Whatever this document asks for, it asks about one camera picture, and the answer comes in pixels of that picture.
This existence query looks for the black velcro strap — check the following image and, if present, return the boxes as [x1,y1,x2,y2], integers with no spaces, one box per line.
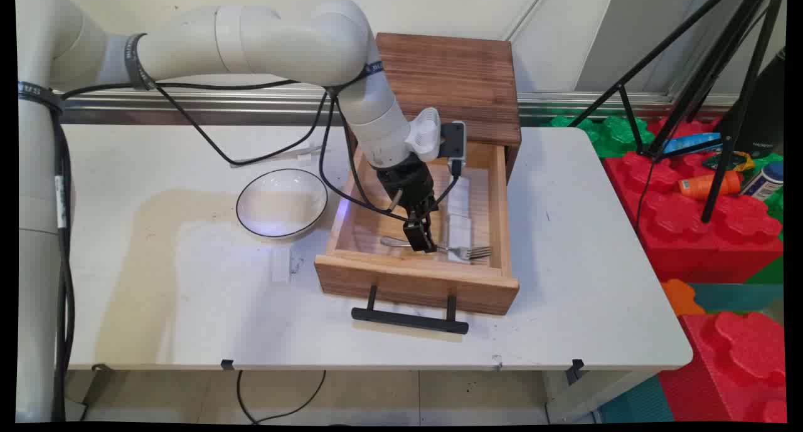
[124,33,156,92]
[18,81,65,113]

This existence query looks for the white bottle with blue cap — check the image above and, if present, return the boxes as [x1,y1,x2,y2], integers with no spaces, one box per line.
[740,161,785,202]

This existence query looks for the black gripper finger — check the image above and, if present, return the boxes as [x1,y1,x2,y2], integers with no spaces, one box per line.
[419,197,439,255]
[403,218,423,253]

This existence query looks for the silver metal knife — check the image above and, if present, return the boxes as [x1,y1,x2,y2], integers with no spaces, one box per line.
[230,145,328,169]

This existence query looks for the blue packet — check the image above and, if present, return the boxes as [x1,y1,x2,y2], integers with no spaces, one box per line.
[662,132,723,156]

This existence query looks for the white table leg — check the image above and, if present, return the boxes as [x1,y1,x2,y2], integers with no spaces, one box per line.
[543,369,659,424]

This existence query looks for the large red foam block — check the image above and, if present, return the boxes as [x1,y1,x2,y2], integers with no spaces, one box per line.
[604,115,785,284]

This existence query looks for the black floor cable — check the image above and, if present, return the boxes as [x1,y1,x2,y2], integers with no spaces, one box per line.
[236,369,327,425]

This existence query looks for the light wooden drawer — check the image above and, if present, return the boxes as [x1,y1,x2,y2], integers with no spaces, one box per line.
[314,133,521,317]

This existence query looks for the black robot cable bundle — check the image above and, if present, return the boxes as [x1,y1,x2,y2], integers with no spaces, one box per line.
[18,61,465,423]

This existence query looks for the dark brown wooden cabinet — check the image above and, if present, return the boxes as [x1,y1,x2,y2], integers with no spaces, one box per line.
[346,33,523,183]

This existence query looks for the silver metal fork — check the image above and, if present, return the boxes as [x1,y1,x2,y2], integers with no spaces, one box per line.
[380,236,493,261]

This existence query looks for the white bowl with black rim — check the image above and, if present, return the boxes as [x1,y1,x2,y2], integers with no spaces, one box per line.
[236,168,329,240]

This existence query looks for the green foam block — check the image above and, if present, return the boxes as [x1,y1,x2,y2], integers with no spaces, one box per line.
[549,115,656,159]

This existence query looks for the orange foam piece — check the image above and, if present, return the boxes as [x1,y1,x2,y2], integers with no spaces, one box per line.
[660,278,707,317]

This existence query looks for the black drawer handle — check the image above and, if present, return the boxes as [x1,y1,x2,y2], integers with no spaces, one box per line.
[351,285,470,335]

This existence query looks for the black tripod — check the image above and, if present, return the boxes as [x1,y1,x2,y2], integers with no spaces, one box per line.
[568,0,788,224]

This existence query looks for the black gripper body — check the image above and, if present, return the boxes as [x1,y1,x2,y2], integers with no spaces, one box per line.
[375,155,438,224]

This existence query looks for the yellow green snack packet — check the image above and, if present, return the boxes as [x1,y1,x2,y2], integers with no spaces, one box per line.
[701,151,757,172]

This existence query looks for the orange plastic bottle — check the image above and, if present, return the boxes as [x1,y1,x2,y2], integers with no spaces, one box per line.
[678,171,742,201]

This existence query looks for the white printed camera mount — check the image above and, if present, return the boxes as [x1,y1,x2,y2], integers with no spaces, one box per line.
[406,107,442,164]

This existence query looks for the black flask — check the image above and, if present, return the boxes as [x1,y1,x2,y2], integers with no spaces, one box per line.
[721,46,786,161]

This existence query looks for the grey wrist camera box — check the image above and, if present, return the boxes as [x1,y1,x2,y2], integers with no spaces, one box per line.
[441,121,467,177]

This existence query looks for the metal wall rail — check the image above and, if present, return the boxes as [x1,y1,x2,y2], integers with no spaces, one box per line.
[50,84,741,127]

